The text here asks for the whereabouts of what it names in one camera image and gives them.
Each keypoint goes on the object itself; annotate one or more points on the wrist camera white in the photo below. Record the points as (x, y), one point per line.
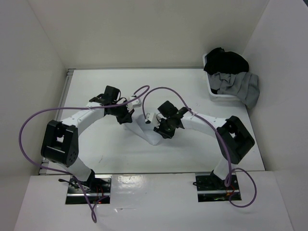
(152, 119)
(134, 102)

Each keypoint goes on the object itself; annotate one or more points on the white plastic bin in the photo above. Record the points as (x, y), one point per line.
(213, 96)

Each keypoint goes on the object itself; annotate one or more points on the white skirt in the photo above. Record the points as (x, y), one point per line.
(143, 130)

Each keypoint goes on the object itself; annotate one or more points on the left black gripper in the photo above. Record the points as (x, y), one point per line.
(126, 117)

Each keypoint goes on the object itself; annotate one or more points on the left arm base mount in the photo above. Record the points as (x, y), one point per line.
(99, 194)

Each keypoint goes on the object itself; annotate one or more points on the black garment in bin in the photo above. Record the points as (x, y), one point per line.
(220, 61)

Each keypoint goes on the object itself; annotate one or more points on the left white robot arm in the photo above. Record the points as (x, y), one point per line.
(60, 144)

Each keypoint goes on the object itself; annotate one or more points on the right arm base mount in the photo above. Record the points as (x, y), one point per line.
(212, 189)

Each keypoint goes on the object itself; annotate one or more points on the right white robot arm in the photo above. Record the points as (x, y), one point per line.
(233, 138)

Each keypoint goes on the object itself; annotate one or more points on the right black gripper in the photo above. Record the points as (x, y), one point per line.
(165, 134)

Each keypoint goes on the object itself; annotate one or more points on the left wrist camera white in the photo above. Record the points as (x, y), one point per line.
(134, 102)

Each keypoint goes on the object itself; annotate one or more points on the grey garment in bin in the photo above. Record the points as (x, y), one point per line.
(243, 85)

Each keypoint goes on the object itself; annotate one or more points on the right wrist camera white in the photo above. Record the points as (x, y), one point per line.
(152, 119)

